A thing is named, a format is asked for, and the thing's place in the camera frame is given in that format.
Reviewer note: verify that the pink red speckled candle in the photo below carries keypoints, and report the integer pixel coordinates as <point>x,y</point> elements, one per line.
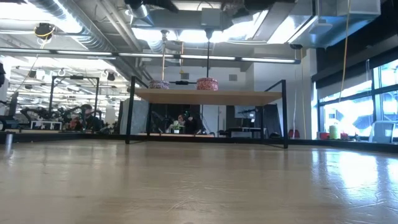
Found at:
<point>207,84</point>

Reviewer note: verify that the purple white speckled candle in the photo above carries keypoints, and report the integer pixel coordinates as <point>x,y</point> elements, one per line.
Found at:
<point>159,84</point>

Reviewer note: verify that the black candlestick holder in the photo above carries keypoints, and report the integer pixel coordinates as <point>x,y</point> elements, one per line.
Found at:
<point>209,32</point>

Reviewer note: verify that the gold candlestick holder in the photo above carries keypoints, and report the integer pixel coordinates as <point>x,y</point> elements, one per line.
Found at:
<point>164,32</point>

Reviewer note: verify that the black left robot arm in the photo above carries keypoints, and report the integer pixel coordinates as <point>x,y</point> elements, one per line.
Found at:
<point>155,4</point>

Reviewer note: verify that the person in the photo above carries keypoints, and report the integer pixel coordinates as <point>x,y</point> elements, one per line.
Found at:
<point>90,119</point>
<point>191,124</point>

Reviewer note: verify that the wooden shelf with black legs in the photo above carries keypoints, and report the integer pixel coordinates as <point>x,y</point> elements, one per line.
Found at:
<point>211,98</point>

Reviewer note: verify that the small plant in white pot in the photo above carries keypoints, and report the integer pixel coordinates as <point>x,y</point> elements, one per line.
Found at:
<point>176,126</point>

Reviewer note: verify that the grey partition panel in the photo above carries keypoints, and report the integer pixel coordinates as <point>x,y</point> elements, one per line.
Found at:
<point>136,118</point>

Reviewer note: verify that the black partition panel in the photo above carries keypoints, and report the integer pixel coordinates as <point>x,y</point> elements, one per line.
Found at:
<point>270,121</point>

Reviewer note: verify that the long ceiling light bar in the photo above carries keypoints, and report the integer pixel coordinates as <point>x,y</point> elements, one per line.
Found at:
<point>149,55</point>

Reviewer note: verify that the red rounded object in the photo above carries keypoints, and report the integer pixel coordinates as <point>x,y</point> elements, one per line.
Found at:
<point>293,133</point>

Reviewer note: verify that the small red container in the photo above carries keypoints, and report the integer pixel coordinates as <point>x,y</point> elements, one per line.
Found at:
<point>324,136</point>
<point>344,136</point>

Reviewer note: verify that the yellow-green cylinder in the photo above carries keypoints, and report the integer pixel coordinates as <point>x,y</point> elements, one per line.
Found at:
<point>334,132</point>

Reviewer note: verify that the white low table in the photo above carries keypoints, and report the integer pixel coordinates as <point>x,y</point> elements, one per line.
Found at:
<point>46,124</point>

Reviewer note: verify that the grey office chair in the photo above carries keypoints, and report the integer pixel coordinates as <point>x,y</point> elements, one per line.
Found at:
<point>382,130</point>

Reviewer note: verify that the small wall monitor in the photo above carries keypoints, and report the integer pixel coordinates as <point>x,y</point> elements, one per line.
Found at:
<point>245,112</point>

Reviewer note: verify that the black robot rig frame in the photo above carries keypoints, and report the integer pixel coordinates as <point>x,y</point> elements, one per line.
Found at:
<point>74,77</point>

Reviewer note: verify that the rectangular silver ventilation duct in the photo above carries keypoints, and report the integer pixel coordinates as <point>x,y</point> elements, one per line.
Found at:
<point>311,31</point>

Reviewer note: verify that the black aluminium table frame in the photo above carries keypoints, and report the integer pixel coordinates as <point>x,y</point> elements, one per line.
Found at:
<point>62,137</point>

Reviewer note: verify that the round silver ventilation duct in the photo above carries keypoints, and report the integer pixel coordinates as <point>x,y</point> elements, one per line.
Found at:
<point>71,25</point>

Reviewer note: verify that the silver metal post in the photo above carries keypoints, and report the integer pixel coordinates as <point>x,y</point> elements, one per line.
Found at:
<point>8,141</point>

